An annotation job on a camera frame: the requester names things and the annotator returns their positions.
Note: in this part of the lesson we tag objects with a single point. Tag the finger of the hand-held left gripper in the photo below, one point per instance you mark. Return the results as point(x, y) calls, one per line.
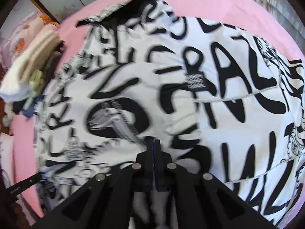
point(35, 179)

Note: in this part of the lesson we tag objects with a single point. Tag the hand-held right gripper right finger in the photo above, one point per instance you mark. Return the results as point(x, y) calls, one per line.
point(157, 164)

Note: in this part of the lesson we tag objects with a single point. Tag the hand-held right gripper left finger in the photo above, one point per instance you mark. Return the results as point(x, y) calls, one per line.
point(150, 155)

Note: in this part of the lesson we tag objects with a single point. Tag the black and white printed garment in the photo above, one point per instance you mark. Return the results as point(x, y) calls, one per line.
point(143, 64)

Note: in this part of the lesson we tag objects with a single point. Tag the blue cloth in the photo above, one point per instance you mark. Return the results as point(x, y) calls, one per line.
point(29, 111)

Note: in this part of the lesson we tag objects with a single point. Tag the green cloth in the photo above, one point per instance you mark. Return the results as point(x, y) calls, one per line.
point(36, 81)

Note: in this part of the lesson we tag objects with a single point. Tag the cream folded blanket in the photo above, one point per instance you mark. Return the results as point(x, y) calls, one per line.
point(28, 71)

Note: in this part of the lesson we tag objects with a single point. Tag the pink cartoon bear quilt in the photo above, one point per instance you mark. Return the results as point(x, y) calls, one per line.
point(23, 33)

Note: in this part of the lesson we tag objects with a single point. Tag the pink bed blanket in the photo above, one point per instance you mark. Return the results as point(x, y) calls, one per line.
point(202, 0)

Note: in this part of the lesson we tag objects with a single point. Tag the white curtain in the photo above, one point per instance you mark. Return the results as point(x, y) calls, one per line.
point(274, 2)

